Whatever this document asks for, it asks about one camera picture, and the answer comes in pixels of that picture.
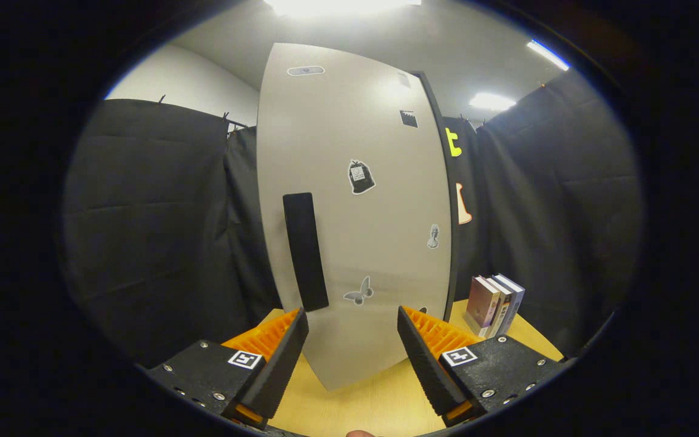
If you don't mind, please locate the narrow ceiling light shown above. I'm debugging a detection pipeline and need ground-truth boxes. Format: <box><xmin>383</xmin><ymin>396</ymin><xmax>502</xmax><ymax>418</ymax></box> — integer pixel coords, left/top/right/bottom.
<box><xmin>527</xmin><ymin>39</ymin><xmax>570</xmax><ymax>72</ymax></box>

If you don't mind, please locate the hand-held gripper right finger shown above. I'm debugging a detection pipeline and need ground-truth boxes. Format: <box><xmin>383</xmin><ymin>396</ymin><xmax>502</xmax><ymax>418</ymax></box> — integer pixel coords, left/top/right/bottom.
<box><xmin>397</xmin><ymin>305</ymin><xmax>569</xmax><ymax>427</ymax></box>

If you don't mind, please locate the black door handle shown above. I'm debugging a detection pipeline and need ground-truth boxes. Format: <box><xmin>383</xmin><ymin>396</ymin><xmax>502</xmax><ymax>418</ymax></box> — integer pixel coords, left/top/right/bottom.
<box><xmin>282</xmin><ymin>192</ymin><xmax>330</xmax><ymax>313</ymax></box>

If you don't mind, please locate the small ceiling light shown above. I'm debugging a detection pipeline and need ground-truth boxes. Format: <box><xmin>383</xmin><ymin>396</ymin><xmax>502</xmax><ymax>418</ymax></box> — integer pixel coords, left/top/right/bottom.
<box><xmin>470</xmin><ymin>92</ymin><xmax>517</xmax><ymax>112</ymax></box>

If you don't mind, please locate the black backdrop cloth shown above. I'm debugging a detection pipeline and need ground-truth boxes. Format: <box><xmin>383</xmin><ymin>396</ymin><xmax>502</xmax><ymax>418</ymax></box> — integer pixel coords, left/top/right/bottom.
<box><xmin>61</xmin><ymin>70</ymin><xmax>644</xmax><ymax>368</ymax></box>

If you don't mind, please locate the beige cabinet door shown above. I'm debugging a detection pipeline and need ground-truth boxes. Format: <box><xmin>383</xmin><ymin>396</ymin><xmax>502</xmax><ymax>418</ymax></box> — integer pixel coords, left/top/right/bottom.
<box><xmin>257</xmin><ymin>42</ymin><xmax>452</xmax><ymax>391</ymax></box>

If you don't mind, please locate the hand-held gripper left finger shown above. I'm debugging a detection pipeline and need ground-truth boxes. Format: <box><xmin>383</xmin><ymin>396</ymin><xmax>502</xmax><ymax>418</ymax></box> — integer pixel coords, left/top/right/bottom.
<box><xmin>143</xmin><ymin>307</ymin><xmax>310</xmax><ymax>430</ymax></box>

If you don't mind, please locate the white spine book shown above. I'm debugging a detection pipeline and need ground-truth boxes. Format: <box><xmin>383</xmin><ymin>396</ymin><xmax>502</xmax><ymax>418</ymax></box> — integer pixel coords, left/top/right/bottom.
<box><xmin>484</xmin><ymin>276</ymin><xmax>514</xmax><ymax>339</ymax></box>

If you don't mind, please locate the long ceiling light panel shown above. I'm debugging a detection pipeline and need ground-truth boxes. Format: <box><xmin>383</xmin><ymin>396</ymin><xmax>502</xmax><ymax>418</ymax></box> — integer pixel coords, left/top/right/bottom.
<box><xmin>265</xmin><ymin>0</ymin><xmax>422</xmax><ymax>18</ymax></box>

